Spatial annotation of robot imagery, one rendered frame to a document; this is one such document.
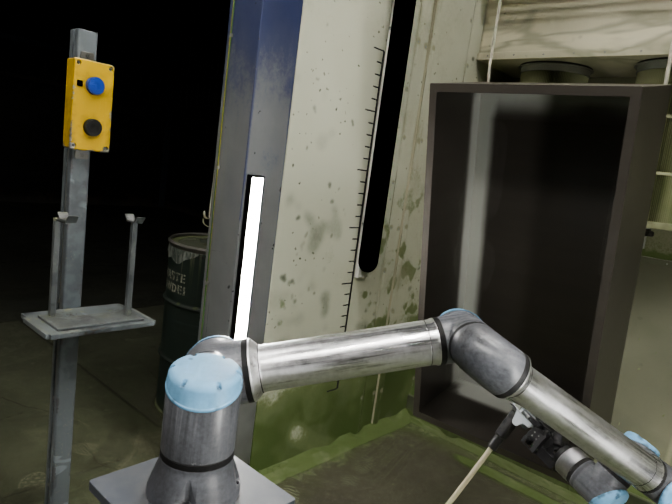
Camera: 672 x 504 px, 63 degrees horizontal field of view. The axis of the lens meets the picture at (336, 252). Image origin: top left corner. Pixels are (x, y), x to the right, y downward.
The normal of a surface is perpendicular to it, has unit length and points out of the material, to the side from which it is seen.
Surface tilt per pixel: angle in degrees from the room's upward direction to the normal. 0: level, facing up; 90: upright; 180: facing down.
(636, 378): 57
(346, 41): 90
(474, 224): 102
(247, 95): 90
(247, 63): 90
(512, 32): 90
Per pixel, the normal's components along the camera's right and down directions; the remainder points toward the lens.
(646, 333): -0.48, -0.51
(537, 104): -0.65, 0.23
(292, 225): 0.73, 0.20
